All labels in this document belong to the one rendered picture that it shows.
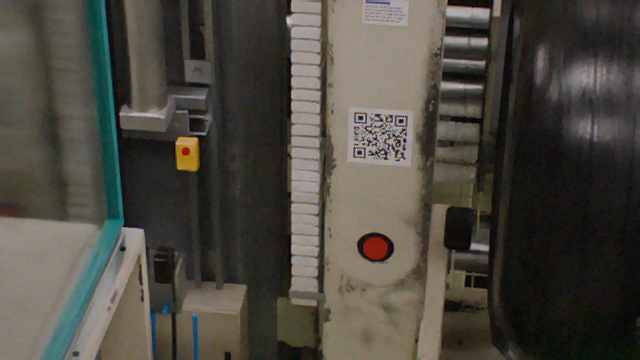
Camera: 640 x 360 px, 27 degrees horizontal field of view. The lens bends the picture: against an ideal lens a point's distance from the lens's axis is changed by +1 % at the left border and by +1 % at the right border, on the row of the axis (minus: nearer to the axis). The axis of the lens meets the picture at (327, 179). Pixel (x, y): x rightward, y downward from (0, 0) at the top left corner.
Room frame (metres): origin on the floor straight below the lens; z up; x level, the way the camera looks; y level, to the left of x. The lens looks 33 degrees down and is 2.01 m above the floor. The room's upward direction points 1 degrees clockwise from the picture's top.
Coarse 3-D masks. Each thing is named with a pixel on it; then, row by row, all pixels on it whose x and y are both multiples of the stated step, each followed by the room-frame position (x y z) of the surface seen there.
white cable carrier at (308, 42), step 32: (320, 0) 1.35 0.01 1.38; (320, 32) 1.34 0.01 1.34; (320, 64) 1.35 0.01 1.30; (320, 96) 1.35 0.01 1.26; (320, 128) 1.35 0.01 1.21; (320, 160) 1.35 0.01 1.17; (320, 192) 1.36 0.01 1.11; (320, 224) 1.36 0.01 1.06; (320, 256) 1.37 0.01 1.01; (320, 288) 1.36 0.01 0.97
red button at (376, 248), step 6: (372, 240) 1.32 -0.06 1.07; (378, 240) 1.32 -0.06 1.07; (366, 246) 1.32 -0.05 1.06; (372, 246) 1.32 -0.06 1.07; (378, 246) 1.32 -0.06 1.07; (384, 246) 1.32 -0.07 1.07; (366, 252) 1.32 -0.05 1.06; (372, 252) 1.32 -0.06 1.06; (378, 252) 1.32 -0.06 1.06; (384, 252) 1.31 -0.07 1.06; (378, 258) 1.32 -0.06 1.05
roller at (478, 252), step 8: (472, 240) 1.54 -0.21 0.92; (472, 248) 1.52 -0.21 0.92; (480, 248) 1.52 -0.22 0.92; (488, 248) 1.52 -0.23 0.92; (456, 256) 1.51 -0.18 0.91; (464, 256) 1.51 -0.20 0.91; (472, 256) 1.51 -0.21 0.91; (480, 256) 1.51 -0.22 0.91; (456, 264) 1.51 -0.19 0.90; (464, 264) 1.51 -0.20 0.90; (472, 264) 1.51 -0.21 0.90; (480, 264) 1.51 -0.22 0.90
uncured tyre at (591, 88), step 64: (512, 0) 1.53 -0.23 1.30; (576, 0) 1.27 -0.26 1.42; (512, 64) 1.28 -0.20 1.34; (576, 64) 1.20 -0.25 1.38; (512, 128) 1.21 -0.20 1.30; (576, 128) 1.16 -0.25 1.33; (512, 192) 1.16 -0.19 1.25; (576, 192) 1.12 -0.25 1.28; (512, 256) 1.14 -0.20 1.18; (576, 256) 1.10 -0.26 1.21; (512, 320) 1.14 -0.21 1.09; (576, 320) 1.10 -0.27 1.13
